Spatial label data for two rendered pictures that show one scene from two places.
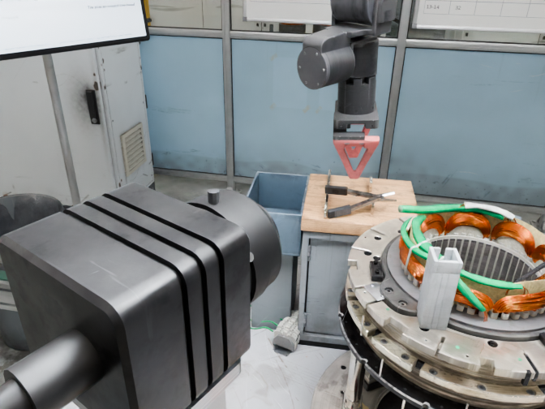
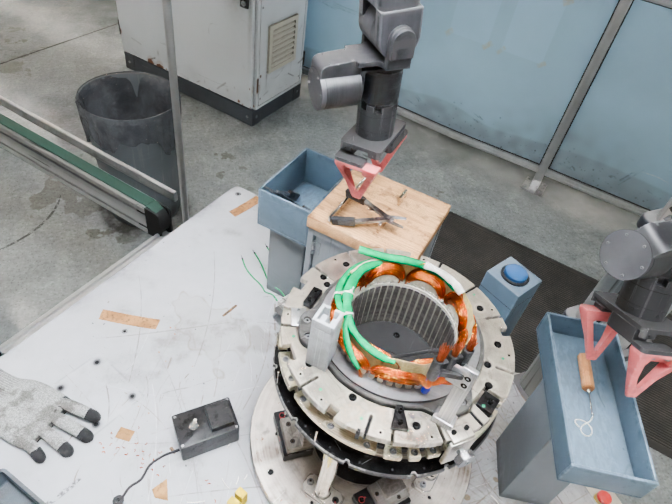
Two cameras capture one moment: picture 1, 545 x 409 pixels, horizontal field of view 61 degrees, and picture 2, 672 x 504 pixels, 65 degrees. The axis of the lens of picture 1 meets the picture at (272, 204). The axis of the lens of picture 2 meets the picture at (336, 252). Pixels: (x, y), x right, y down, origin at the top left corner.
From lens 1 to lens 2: 34 cm
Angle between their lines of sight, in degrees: 19
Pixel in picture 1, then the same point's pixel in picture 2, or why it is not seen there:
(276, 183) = (321, 164)
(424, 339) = (300, 373)
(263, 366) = (256, 327)
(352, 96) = (364, 120)
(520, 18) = not seen: outside the picture
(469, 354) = (324, 398)
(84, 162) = (227, 47)
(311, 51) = (315, 72)
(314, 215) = (321, 216)
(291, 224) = (301, 217)
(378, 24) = (391, 60)
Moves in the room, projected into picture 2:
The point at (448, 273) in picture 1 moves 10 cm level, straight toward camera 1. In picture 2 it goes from (322, 331) to (254, 381)
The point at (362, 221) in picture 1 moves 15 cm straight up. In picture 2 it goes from (362, 237) to (379, 163)
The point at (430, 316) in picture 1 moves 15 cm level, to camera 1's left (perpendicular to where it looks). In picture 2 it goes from (311, 357) to (203, 314)
